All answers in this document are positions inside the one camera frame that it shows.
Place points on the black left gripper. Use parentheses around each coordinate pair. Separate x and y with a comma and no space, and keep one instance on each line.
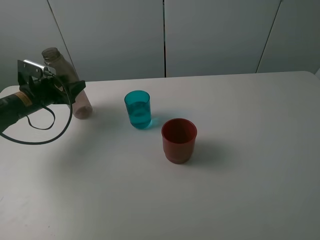
(50,90)

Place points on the clear plastic water bottle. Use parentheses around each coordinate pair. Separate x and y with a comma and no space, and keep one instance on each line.
(82,108)

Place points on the teal transparent plastic cup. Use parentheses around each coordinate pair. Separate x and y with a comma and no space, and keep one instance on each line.
(138,107)

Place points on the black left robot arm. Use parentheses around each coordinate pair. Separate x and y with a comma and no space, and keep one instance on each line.
(17,106)

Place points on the red plastic cup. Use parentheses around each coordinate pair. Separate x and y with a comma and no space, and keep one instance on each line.
(178,140)

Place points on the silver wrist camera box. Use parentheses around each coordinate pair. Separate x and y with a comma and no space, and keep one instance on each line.
(28,68)

